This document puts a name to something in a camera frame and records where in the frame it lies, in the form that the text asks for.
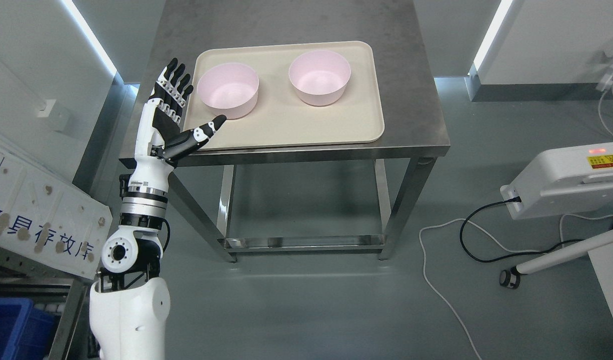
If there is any white floor cable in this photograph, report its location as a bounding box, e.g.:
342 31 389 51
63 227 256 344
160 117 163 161
419 218 537 360

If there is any black power cable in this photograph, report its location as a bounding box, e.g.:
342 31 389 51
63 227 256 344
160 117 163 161
459 198 583 264

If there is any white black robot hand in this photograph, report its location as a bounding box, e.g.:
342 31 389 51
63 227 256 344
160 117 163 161
133 57 227 167

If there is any white stand leg with caster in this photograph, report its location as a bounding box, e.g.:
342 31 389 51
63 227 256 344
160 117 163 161
499 229 613 289

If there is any stainless steel table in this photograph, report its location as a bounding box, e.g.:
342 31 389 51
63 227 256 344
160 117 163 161
119 0 451 261

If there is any white wall socket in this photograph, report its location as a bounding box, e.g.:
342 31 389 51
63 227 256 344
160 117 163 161
36 99 57 119

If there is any metal shelf rack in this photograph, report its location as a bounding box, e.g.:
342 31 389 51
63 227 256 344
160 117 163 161
0 247 90 360

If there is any white sign board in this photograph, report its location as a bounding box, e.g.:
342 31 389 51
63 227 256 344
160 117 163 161
0 134 113 280

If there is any blue plastic bin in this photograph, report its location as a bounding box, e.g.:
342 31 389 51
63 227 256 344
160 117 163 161
0 297 55 360

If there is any white plug adapter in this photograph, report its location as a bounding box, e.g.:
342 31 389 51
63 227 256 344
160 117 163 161
595 32 613 92

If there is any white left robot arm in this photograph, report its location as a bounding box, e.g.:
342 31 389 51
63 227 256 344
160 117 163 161
89 155 172 360

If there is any white machine with warning label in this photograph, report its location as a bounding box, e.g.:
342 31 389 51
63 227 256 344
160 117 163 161
500 142 613 220

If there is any pink bowl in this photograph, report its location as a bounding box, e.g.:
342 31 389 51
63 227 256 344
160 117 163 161
196 62 260 120
288 49 352 107

